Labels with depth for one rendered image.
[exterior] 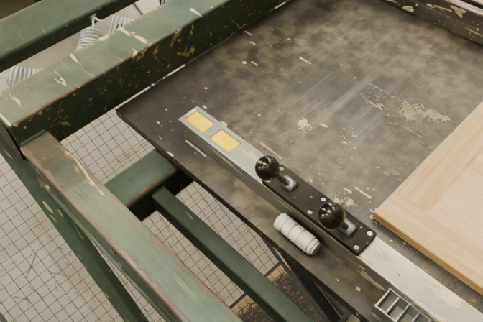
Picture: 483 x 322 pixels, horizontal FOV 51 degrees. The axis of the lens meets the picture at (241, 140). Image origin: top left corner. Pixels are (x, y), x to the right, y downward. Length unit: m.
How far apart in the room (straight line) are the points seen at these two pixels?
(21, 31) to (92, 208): 0.75
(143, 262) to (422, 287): 0.41
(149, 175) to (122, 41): 0.28
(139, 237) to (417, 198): 0.46
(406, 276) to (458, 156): 0.28
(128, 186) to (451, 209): 0.57
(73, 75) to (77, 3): 0.55
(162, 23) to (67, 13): 0.48
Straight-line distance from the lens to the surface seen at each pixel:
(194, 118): 0.97
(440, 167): 0.97
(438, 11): 1.29
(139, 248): 0.81
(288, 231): 0.83
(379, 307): 0.81
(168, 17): 1.13
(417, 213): 0.89
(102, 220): 0.85
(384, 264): 0.81
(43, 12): 1.54
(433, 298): 0.80
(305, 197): 0.84
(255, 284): 0.87
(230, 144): 0.92
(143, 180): 0.99
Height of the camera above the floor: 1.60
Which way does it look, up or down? 2 degrees down
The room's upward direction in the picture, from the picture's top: 36 degrees counter-clockwise
